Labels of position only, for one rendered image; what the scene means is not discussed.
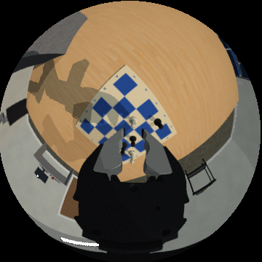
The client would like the blue and cream chessboard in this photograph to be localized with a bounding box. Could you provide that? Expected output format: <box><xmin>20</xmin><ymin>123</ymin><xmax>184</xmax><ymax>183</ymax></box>
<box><xmin>76</xmin><ymin>65</ymin><xmax>177</xmax><ymax>164</ymax></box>

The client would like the white pawn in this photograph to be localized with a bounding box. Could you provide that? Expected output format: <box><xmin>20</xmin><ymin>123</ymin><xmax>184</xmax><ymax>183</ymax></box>
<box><xmin>130</xmin><ymin>117</ymin><xmax>138</xmax><ymax>128</ymax></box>

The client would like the white bishop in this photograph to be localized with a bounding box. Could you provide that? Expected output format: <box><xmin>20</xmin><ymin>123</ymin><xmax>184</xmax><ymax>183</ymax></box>
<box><xmin>129</xmin><ymin>151</ymin><xmax>135</xmax><ymax>164</ymax></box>

